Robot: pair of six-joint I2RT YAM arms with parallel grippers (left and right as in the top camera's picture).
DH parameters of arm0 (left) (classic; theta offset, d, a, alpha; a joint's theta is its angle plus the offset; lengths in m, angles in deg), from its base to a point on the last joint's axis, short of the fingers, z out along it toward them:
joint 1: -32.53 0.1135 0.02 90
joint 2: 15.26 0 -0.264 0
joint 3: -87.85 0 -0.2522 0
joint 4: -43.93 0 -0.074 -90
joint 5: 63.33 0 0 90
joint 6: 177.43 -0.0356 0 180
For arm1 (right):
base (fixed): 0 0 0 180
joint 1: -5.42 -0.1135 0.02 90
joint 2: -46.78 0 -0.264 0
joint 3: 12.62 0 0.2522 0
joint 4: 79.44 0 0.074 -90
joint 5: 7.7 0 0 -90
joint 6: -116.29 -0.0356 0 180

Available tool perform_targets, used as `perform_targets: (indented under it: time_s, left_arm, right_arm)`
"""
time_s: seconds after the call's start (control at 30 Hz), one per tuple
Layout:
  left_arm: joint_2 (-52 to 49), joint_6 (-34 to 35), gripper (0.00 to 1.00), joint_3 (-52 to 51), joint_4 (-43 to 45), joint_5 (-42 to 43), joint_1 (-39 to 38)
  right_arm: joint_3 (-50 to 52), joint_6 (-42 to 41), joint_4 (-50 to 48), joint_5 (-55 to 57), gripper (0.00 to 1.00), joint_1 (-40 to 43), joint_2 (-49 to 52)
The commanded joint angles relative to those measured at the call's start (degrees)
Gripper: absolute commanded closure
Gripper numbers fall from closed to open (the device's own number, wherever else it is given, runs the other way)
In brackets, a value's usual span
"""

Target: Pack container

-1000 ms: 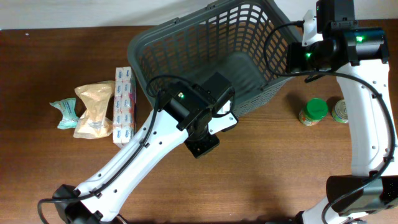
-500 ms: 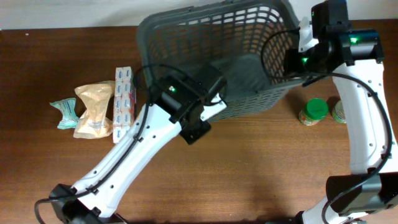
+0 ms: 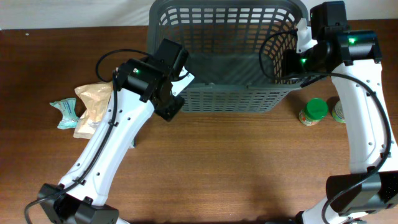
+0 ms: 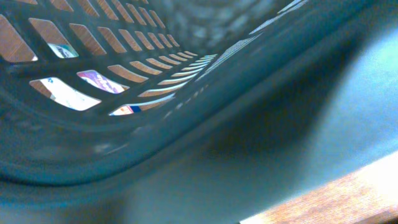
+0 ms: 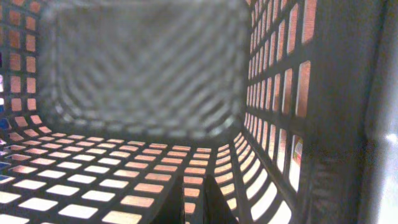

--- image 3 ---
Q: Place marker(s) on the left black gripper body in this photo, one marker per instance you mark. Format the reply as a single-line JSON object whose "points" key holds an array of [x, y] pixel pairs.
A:
{"points": [[170, 111]]}

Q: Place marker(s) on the silver pull-tab tin can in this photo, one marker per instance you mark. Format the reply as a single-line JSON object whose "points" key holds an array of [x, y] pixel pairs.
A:
{"points": [[337, 113]]}

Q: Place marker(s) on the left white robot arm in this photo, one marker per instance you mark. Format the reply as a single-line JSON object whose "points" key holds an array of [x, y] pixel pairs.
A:
{"points": [[141, 88]]}

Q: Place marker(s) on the grey plastic shopping basket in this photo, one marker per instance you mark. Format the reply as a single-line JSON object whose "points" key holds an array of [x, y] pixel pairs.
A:
{"points": [[235, 50]]}

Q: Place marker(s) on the Kleenex tissue multipack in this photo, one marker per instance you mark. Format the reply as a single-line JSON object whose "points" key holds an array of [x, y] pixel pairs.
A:
{"points": [[133, 143]]}

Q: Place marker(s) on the tan paper bag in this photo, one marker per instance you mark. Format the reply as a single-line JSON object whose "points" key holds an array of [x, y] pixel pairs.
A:
{"points": [[95, 98]]}

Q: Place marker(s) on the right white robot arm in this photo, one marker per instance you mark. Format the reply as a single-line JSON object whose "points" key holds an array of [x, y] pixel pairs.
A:
{"points": [[327, 46]]}

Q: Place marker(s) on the green lid glass jar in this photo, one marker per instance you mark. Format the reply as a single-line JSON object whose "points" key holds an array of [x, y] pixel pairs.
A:
{"points": [[313, 112]]}

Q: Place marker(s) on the teal wet wipes packet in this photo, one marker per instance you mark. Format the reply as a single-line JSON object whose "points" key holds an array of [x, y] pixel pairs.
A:
{"points": [[67, 109]]}

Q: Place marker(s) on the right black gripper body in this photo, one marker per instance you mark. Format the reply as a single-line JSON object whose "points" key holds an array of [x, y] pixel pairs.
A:
{"points": [[296, 64]]}

